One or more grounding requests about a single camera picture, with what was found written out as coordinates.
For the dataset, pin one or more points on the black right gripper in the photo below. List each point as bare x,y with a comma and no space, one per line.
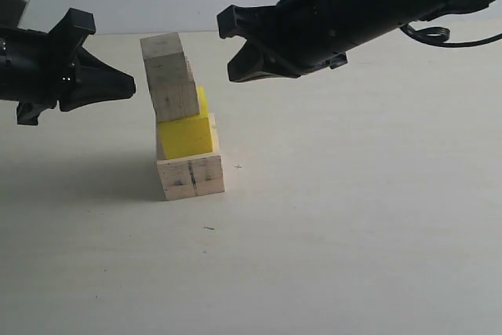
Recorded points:
304,36

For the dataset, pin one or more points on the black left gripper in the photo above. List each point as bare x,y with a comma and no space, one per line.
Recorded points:
37,69

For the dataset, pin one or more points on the small plain wooden cube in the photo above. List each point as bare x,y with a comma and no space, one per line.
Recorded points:
165,61

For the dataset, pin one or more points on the medium plain wooden cube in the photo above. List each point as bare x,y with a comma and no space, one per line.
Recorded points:
175,102

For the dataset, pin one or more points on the yellow wooden cube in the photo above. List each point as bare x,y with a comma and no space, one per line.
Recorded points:
188,136

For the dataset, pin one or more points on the large plain wooden cube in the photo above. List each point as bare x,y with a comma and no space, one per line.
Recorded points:
192,176

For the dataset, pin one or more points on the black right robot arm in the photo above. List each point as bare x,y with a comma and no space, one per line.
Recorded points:
435,36

